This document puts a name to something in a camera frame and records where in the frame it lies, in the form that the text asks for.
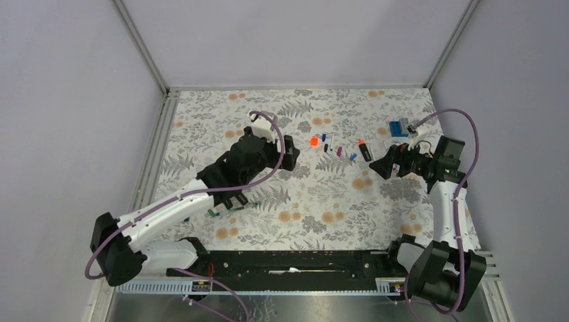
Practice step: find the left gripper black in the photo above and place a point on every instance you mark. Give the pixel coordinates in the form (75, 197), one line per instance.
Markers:
(290, 153)

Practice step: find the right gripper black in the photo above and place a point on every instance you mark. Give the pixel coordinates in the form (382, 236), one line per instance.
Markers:
(397, 155)

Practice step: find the black highlighter orange cap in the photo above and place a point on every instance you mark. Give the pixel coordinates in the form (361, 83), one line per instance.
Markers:
(367, 156)

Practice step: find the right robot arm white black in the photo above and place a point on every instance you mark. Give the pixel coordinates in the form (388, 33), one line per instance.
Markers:
(447, 271)

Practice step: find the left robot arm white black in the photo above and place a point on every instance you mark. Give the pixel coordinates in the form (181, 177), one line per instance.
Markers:
(126, 247)

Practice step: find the blue box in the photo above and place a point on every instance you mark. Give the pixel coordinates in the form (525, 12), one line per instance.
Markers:
(399, 129)

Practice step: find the floral patterned table mat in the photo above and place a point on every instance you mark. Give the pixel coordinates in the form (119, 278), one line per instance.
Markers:
(327, 202)

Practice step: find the black highlighter pink cap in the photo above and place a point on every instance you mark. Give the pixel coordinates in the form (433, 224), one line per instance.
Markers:
(242, 199)

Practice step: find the black highlighter blue cap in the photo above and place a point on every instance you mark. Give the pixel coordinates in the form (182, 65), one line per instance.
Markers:
(228, 204)

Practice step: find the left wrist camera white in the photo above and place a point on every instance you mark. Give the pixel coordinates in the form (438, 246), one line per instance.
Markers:
(262, 127)

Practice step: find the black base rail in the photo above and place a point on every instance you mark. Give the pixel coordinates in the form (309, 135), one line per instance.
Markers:
(296, 271)

